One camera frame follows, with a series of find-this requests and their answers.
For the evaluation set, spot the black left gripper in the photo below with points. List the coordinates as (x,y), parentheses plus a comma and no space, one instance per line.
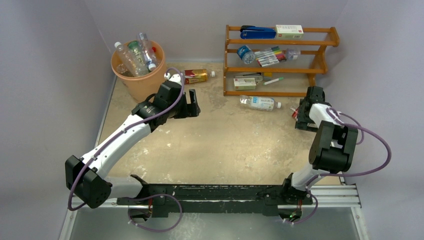
(190,110)

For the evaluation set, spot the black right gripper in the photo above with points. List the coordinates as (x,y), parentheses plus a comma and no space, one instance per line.
(302,117)

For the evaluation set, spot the crushed clear bottle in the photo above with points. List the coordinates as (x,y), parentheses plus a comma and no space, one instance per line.
(129,59)

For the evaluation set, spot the green tea bottle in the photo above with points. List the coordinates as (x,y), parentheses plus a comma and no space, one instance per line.
(137,51)

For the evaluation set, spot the red white label bottle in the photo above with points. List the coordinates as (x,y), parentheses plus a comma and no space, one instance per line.
(295,111)

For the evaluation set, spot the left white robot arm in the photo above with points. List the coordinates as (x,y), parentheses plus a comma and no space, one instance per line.
(86,176)

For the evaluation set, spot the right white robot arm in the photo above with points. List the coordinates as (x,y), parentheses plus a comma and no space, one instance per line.
(333,146)

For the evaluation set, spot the orange plastic bin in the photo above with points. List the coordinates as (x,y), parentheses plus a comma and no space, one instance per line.
(141,87)

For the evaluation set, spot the red gold tea bottle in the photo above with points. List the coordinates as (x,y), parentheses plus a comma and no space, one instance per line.
(192,76)

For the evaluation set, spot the green white marker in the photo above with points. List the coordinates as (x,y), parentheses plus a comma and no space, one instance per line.
(273,81)

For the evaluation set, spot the small clear jar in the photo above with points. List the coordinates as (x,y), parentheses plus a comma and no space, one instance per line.
(292,54)

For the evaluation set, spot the pack of coloured markers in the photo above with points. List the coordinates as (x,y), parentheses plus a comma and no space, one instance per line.
(270,56)

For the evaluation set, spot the grey stapler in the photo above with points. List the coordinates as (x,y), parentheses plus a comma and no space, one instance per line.
(257,76)

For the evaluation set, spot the white stapler box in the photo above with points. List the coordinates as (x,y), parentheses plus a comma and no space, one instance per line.
(244,83)

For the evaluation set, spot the white blue label bottle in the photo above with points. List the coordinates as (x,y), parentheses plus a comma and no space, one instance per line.
(259,103)

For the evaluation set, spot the wooden shelf rack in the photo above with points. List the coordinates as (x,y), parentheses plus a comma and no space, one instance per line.
(292,63)

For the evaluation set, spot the white red box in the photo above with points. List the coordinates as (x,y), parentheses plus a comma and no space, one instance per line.
(288,32)

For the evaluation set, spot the blue tape roll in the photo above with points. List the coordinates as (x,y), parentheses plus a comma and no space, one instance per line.
(246,54)

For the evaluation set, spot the blue stapler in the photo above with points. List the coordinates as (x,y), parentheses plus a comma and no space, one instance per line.
(255,32)

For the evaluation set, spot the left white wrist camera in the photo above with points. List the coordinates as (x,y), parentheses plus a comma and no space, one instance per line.
(176,78)

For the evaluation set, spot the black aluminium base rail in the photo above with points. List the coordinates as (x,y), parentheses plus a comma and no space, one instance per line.
(267,200)

